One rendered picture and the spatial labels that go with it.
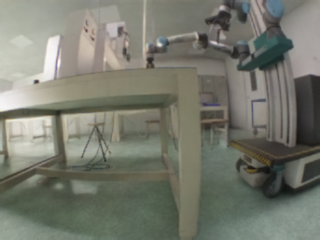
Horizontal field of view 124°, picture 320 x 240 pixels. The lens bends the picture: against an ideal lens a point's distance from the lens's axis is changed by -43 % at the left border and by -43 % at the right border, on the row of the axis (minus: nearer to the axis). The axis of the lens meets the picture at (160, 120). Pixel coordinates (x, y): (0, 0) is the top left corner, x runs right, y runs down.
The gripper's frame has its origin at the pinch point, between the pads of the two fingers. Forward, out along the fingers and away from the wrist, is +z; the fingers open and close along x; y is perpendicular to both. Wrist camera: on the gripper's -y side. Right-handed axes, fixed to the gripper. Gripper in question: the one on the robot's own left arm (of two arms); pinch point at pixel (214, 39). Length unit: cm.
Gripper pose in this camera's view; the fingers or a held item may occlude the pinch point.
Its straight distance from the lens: 95.6
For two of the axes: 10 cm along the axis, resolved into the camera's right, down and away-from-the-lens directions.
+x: 5.8, 0.0, 8.1
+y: 7.5, 3.9, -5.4
